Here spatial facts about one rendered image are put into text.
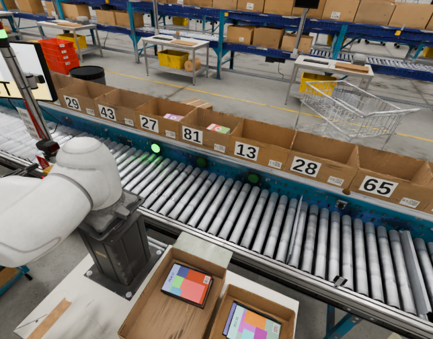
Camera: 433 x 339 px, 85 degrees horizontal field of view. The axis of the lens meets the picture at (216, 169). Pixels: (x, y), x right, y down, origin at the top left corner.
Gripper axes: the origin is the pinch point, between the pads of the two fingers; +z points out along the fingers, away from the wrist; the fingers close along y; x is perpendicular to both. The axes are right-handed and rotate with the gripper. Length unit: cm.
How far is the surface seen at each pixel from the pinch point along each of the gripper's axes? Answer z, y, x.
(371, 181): 73, -180, -4
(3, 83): 17.9, 22.3, -38.9
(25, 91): 13.9, -2.0, -40.0
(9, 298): -44, 21, 95
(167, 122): 73, -45, -7
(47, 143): 8.8, -9.4, -14.2
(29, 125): 12.6, 7.1, -19.3
